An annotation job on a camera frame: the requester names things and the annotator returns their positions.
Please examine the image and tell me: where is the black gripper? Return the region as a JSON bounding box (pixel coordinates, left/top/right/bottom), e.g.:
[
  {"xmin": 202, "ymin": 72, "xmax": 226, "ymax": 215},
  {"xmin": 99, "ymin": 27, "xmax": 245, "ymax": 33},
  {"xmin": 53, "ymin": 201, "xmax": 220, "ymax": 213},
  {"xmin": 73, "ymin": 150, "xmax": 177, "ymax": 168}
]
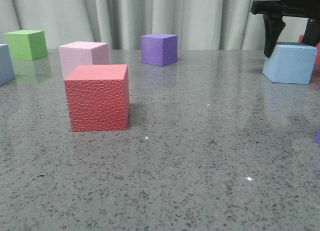
[{"xmin": 250, "ymin": 0, "xmax": 320, "ymax": 58}]

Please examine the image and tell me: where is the light blue foam cube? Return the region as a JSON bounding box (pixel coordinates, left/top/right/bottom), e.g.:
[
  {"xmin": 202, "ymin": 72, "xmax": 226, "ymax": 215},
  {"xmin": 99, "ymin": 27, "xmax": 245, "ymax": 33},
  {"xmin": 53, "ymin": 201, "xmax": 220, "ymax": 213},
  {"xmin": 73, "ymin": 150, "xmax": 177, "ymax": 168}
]
[{"xmin": 263, "ymin": 42, "xmax": 317, "ymax": 85}]

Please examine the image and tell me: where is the red foam cube at right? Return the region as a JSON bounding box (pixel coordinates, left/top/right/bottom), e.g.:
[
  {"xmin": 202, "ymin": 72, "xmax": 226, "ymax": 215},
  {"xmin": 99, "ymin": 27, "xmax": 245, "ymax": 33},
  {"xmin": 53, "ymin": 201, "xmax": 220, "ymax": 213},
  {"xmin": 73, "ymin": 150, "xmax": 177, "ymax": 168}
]
[{"xmin": 298, "ymin": 34, "xmax": 320, "ymax": 66}]

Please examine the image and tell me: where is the grey-green curtain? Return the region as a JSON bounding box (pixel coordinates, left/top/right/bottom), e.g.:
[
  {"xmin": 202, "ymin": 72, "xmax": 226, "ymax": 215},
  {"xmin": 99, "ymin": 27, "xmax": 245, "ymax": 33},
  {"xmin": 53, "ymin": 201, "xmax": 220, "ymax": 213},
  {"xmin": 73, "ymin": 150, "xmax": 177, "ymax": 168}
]
[{"xmin": 0, "ymin": 0, "xmax": 320, "ymax": 52}]

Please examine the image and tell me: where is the purple cube at right edge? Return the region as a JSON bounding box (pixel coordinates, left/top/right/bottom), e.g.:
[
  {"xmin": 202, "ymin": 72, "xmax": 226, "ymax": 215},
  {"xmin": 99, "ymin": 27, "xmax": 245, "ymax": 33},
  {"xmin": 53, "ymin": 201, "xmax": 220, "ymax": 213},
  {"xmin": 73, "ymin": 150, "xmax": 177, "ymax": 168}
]
[{"xmin": 315, "ymin": 127, "xmax": 320, "ymax": 144}]

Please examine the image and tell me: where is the purple foam cube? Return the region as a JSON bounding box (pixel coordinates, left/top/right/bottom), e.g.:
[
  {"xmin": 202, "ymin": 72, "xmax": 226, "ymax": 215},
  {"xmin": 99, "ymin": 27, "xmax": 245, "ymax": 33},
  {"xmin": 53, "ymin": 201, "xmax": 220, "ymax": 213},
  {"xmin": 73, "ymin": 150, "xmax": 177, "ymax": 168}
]
[{"xmin": 140, "ymin": 33, "xmax": 178, "ymax": 67}]

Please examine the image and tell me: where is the large red textured cube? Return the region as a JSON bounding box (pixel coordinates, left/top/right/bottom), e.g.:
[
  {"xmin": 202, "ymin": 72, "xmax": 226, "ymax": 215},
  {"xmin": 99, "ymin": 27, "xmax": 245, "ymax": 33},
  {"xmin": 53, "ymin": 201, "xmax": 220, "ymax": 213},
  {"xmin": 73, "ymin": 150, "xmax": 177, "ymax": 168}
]
[{"xmin": 64, "ymin": 64, "xmax": 130, "ymax": 132}]

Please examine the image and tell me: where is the pink foam cube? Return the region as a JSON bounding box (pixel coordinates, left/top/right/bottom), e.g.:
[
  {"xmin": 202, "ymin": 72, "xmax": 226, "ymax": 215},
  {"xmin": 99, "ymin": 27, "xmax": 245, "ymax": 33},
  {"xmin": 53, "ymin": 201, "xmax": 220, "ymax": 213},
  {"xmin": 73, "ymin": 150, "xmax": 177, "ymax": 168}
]
[{"xmin": 59, "ymin": 41, "xmax": 110, "ymax": 78}]

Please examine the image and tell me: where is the green foam cube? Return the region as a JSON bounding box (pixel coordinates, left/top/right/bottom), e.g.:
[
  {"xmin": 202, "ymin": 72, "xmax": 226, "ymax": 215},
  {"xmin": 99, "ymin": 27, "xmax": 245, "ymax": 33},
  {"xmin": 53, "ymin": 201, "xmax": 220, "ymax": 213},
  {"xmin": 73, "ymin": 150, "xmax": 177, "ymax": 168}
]
[{"xmin": 4, "ymin": 30, "xmax": 48, "ymax": 61}]

